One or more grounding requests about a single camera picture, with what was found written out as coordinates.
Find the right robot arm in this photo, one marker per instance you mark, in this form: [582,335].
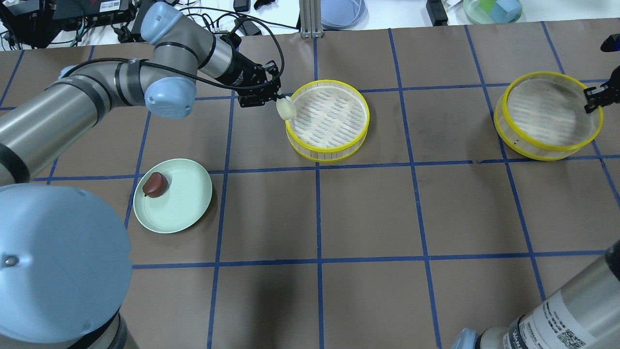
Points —
[581,314]

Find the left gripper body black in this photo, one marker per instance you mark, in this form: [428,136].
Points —
[240,74]

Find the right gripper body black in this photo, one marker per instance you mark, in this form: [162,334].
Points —
[596,97]

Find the aluminium frame post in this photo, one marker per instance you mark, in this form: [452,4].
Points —
[311,25]

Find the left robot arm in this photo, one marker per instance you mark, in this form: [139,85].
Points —
[65,265]

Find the yellow rim bamboo steamer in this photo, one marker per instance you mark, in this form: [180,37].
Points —
[332,122]

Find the green plate with blocks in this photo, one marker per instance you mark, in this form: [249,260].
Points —
[492,11]

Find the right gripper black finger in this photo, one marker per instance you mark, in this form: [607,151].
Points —
[595,98]

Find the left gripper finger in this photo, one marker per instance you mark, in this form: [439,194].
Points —
[283,98]

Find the white steamed bun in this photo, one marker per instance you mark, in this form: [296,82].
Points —
[286,110]

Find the light green plate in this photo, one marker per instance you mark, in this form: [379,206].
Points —
[183,204]

